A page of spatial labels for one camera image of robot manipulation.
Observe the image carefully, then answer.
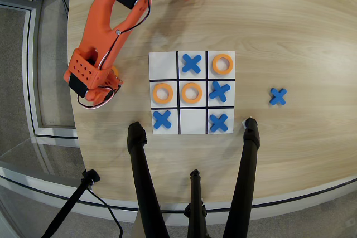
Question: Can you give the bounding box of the grey metal floor frame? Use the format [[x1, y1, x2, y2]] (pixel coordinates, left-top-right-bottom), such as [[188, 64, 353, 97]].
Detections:
[[0, 0, 80, 147]]

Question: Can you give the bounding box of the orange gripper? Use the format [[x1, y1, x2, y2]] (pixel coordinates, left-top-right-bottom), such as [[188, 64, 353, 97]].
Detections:
[[63, 48, 124, 104]]

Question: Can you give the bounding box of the thin black tripod leg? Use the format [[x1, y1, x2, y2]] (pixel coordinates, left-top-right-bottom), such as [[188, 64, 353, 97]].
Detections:
[[184, 169, 209, 238]]

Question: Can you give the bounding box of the white tic-tac-toe board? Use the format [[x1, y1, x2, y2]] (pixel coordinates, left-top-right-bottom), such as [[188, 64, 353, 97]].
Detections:
[[148, 51, 237, 136]]

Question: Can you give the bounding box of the black pole with clamp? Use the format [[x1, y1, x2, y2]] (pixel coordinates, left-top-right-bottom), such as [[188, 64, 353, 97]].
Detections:
[[41, 169, 102, 238]]

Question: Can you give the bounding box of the thick black tripod leg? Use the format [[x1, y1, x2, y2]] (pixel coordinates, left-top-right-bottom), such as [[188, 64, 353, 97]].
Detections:
[[222, 117, 261, 238], [127, 121, 171, 238]]

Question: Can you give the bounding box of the orange foam ring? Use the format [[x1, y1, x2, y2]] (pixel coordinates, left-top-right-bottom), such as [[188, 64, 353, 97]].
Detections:
[[181, 82, 203, 104], [109, 65, 121, 80], [152, 82, 174, 104], [212, 54, 234, 76]]

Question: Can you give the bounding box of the blue foam cross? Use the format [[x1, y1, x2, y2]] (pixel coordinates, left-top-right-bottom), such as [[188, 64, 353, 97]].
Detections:
[[209, 113, 229, 133], [269, 88, 288, 107], [181, 54, 202, 74], [152, 110, 172, 130], [209, 80, 231, 102]]

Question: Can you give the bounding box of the white robot arm cable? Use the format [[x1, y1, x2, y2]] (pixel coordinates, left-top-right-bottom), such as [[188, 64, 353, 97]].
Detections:
[[77, 86, 121, 110]]

